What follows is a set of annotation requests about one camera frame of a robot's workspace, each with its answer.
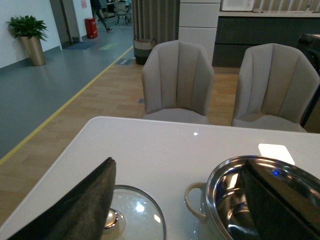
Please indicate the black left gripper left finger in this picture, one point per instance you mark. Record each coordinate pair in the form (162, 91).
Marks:
(80, 214)

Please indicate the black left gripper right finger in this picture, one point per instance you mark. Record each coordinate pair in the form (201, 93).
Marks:
(278, 211)

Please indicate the glass pot lid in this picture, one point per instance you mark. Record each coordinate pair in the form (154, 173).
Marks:
(134, 215)

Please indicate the cream electric cooking pot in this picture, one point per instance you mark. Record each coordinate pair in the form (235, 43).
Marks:
(224, 213)

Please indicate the beige chair right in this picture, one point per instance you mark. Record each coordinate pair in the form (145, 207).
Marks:
(272, 91)

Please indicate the beige chair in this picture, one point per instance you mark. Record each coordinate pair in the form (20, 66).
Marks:
(272, 91)
(177, 81)

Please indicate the black appliance at right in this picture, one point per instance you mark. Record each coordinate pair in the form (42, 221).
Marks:
(309, 45)

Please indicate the beige chair left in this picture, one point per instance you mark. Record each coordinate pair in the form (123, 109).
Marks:
(177, 81)

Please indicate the woven laundry basket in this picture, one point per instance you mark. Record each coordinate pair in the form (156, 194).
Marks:
(142, 49)

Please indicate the dark kitchen counter cabinet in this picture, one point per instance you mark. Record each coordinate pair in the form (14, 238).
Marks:
(235, 34)

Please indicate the red bin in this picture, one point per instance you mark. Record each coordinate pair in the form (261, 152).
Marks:
(91, 27)

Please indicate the green potted plant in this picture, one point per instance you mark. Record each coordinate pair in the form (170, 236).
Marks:
(30, 31)

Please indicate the white pillar cabinet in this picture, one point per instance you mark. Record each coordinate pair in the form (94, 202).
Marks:
(198, 23)

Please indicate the grey office chair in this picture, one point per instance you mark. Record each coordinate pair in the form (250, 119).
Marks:
(121, 10)

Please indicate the walking person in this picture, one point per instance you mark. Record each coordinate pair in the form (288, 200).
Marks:
(96, 10)

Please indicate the white microwave oven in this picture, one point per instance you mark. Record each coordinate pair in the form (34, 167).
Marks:
(237, 5)

